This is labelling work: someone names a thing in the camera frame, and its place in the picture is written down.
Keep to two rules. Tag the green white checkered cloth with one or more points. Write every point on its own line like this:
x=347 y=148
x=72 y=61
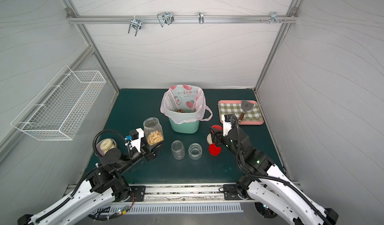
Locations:
x=254 y=115

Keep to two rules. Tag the grey bowl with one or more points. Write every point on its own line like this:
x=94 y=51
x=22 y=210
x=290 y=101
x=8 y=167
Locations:
x=98 y=147

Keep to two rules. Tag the red jar lid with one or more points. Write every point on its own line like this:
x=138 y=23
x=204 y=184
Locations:
x=214 y=150
x=217 y=127

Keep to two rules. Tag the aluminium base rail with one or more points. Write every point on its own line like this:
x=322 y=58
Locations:
x=184 y=193

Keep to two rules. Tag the white wire basket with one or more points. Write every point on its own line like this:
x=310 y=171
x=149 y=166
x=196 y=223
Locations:
x=58 y=111

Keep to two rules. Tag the white slotted cable duct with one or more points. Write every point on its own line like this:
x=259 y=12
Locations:
x=190 y=208

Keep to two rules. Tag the pink white plastic bin bag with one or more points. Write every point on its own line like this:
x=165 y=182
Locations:
x=189 y=98

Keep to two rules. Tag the steel spatula wooden handle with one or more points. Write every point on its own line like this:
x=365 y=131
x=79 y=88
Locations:
x=245 y=106

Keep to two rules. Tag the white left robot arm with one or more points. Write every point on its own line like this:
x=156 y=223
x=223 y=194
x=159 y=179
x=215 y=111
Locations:
x=102 y=185

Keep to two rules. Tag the metal hook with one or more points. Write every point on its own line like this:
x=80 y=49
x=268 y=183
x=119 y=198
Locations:
x=200 y=17
x=135 y=25
x=165 y=18
x=273 y=19

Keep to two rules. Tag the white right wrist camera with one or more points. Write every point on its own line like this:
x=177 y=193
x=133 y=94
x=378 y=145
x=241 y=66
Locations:
x=227 y=126

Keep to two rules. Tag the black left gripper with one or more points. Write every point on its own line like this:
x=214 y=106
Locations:
x=148 y=152

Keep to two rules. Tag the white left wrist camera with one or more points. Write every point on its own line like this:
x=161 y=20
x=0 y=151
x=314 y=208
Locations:
x=133 y=140

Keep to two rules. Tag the mint green trash bin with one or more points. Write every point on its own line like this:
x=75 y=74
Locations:
x=185 y=128

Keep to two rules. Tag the aluminium crossbar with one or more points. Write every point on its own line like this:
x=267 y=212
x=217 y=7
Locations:
x=179 y=19

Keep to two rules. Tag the cream round buns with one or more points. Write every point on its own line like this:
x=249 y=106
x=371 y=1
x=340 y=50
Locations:
x=107 y=144

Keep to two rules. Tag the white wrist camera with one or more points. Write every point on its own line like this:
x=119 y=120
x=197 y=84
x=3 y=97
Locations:
x=227 y=126
x=133 y=140

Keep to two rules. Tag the beige jar lid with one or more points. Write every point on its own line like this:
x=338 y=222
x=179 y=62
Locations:
x=208 y=139

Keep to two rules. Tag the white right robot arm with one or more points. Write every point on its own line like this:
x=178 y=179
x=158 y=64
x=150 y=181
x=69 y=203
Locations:
x=264 y=182

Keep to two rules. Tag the pink plastic tray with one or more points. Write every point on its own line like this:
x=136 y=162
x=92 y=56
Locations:
x=243 y=123

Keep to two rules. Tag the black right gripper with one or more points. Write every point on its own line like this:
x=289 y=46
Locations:
x=218 y=134

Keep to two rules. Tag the glass peanut jar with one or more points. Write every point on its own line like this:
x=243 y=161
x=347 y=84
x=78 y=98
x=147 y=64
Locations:
x=195 y=151

